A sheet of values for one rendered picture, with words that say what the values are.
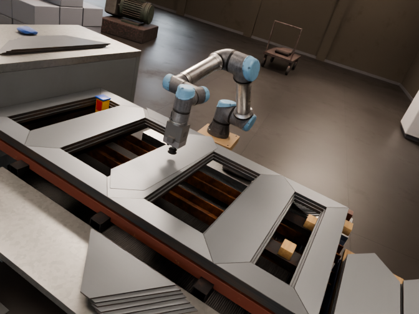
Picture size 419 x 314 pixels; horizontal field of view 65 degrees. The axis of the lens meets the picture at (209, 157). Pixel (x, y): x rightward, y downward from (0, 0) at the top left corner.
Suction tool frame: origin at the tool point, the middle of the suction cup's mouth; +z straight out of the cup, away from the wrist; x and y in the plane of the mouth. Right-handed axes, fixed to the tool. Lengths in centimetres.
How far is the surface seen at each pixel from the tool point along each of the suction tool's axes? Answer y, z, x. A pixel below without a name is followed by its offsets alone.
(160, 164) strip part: 0.6, 2.8, -9.1
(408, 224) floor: 155, 88, 218
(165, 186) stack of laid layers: 10.6, 4.3, -18.8
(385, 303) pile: 98, 3, -17
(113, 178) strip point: -5.3, 2.8, -31.7
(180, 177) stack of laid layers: 11.1, 4.5, -8.3
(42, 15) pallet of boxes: -284, 15, 155
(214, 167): 8.4, 20.4, 38.6
